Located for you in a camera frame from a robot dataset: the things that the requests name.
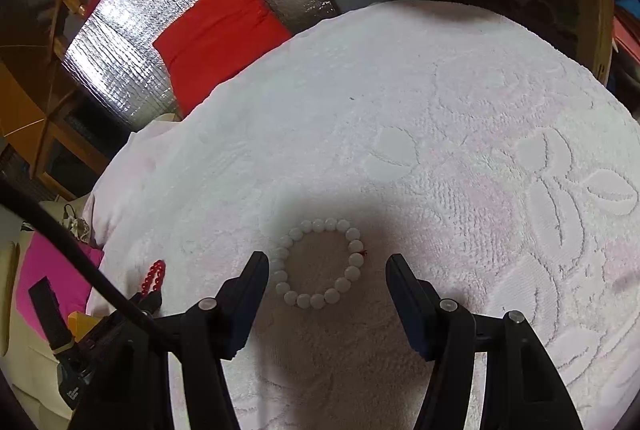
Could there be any beige cushion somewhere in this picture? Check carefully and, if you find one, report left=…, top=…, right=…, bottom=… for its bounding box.
left=0, top=197, right=71, bottom=416

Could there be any white bead bracelet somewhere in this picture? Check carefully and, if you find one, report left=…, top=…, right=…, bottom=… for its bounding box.
left=267, top=217, right=368, bottom=311

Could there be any orange box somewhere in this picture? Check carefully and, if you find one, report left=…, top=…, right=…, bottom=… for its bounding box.
left=67, top=310, right=103, bottom=343

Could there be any black cable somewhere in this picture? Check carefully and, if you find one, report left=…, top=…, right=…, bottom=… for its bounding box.
left=0, top=180, right=173, bottom=353

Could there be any patterned beige cloth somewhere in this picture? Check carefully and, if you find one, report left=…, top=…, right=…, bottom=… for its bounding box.
left=62, top=202, right=94, bottom=244

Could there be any magenta pillow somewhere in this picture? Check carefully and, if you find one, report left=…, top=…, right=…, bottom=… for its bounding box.
left=15, top=232, right=106, bottom=341

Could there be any salmon folded cloth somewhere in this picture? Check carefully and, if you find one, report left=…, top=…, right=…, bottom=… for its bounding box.
left=612, top=5, right=640, bottom=76

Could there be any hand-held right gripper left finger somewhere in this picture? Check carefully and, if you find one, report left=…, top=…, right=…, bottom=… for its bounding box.
left=67, top=251, right=271, bottom=430

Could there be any silver foil insulation sheet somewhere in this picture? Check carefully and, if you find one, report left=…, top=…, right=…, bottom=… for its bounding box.
left=62, top=0, right=335, bottom=131

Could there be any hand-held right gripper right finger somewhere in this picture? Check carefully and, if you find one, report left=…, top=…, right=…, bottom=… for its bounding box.
left=385, top=253, right=585, bottom=430

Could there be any red cushion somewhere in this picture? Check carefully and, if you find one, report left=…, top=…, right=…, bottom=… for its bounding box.
left=152, top=0, right=293, bottom=118

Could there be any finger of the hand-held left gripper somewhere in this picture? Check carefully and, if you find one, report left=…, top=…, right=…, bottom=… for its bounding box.
left=131, top=292, right=162, bottom=317
left=28, top=276, right=74, bottom=354

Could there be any red bead bracelet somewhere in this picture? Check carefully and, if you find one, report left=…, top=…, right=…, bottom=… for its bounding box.
left=138, top=260, right=167, bottom=298

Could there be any wooden frame furniture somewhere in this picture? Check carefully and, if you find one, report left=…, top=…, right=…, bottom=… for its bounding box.
left=0, top=0, right=131, bottom=201

